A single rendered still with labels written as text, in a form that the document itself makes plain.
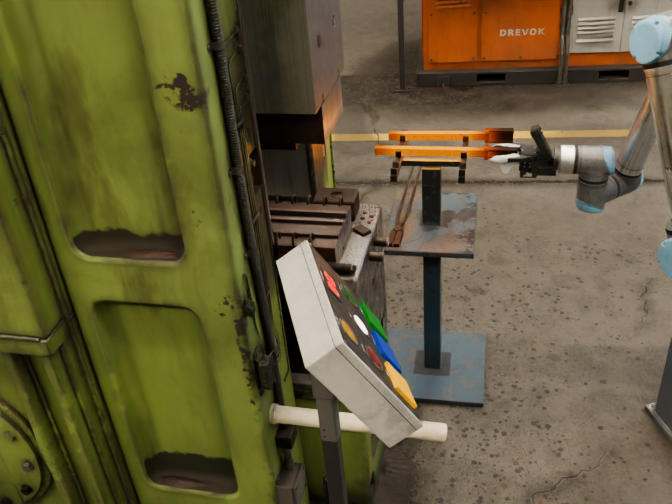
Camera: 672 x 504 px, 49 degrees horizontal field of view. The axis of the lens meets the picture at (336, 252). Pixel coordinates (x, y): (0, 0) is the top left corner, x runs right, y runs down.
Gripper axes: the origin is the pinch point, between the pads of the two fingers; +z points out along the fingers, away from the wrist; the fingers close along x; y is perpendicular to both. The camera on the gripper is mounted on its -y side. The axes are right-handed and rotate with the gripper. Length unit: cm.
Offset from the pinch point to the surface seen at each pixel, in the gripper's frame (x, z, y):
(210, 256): -98, 57, -21
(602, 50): 313, -66, 73
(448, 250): -18.6, 12.5, 26.4
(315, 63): -68, 37, -53
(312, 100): -71, 38, -46
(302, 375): -67, 50, 40
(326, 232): -61, 41, -5
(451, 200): 13.9, 14.1, 26.4
